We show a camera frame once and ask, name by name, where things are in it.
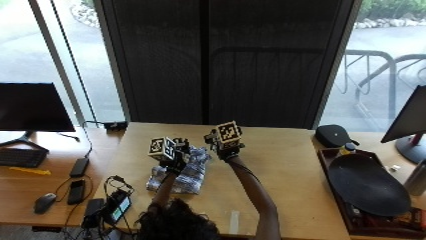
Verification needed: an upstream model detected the white marker cube right glove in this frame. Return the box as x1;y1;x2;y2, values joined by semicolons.
214;120;243;145

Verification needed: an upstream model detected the black cable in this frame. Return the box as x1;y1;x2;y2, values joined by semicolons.
104;175;136;196

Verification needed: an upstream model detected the black computer monitor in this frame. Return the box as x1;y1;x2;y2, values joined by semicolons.
0;82;77;153

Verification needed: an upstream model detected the smartphone with lit screen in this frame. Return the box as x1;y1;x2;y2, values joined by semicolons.
102;189;133;225

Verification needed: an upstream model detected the black zip case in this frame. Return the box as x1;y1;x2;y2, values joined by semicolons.
314;124;361;149

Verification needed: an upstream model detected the silver metal bottle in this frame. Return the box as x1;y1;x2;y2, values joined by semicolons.
403;159;426;197

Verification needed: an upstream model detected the small black device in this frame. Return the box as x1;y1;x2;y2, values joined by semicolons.
81;198;106;229

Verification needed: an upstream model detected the black computer mouse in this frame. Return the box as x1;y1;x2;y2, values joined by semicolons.
33;192;58;215

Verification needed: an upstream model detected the grey metal bike rack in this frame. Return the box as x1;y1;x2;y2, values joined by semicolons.
335;49;426;122

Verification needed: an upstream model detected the blue white patterned cloth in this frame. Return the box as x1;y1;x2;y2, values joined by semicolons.
145;146;211;195

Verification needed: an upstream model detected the dark oval plate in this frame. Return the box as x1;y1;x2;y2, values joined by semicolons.
327;153;412;217

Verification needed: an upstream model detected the monitor with red stand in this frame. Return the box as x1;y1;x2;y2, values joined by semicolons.
379;84;426;165

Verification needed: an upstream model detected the dark wooden tray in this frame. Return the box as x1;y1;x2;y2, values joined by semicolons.
317;147;426;239

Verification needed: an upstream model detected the yellow flat tool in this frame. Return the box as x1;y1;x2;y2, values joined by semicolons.
8;166;52;176

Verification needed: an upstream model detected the black desk cable clamp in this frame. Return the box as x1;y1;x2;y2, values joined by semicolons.
102;121;129;132

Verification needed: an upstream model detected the black smartphone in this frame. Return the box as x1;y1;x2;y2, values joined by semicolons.
66;179;86;206

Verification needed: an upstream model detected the black power adapter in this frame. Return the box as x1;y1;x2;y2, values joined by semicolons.
68;157;90;178

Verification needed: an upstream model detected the black keyboard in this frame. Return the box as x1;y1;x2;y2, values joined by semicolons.
0;147;49;169

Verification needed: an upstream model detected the person's left hand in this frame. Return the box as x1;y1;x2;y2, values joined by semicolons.
158;136;191;176

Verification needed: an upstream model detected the person's right hand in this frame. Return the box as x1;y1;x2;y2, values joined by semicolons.
203;127;246;162

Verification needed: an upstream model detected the white marker cube left glove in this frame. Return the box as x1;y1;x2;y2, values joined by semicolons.
146;136;178;162

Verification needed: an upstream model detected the white marker cube glove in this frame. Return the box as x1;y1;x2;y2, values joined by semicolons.
214;120;243;145
146;136;178;162

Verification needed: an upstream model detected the dark window screen panel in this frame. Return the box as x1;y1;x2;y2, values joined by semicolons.
93;0;363;130

